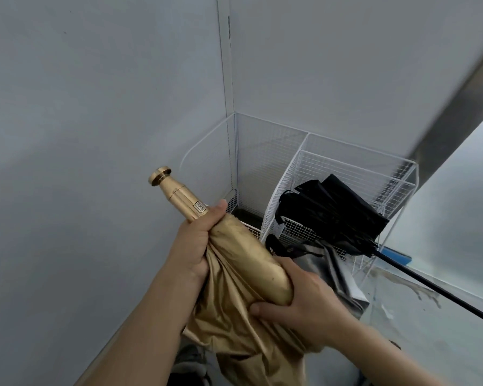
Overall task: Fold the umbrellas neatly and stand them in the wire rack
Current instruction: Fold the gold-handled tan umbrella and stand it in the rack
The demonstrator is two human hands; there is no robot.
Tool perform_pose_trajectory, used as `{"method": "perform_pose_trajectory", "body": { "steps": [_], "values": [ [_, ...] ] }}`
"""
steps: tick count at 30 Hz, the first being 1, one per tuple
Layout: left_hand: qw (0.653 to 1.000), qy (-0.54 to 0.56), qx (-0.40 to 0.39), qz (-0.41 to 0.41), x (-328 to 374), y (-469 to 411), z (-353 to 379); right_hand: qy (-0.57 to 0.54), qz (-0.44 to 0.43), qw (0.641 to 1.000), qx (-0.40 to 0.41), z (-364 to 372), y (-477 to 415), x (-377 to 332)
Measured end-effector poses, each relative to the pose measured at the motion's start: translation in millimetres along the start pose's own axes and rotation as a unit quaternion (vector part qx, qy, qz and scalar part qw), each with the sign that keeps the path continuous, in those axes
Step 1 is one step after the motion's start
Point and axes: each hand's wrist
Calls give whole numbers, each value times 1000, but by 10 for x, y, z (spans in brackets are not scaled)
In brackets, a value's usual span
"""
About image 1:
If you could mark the person's right hand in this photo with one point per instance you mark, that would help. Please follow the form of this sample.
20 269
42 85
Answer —
314 309

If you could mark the person's left hand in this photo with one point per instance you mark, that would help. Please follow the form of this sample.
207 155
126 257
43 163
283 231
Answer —
189 247

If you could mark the person's right thumb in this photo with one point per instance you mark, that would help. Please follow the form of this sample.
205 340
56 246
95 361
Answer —
269 310

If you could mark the person's left thumb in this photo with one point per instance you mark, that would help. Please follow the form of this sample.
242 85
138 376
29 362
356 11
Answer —
216 212

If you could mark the gold folding umbrella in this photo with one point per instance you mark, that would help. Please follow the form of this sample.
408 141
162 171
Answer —
241 261

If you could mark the person's left forearm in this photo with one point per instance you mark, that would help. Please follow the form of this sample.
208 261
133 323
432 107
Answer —
145 329

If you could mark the person's right forearm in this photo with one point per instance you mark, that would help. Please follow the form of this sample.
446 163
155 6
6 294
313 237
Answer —
382 357

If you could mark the silver grey folded umbrella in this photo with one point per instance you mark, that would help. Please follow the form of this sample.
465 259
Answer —
330 273

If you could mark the person's grey shoe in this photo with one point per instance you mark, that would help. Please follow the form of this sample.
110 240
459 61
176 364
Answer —
191 361

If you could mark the black folding umbrella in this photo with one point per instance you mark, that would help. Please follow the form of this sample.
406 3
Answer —
334 213

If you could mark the blue flat object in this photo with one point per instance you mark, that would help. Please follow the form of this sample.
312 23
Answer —
396 256

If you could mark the grey metal door frame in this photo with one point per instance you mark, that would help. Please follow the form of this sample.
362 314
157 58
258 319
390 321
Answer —
455 116

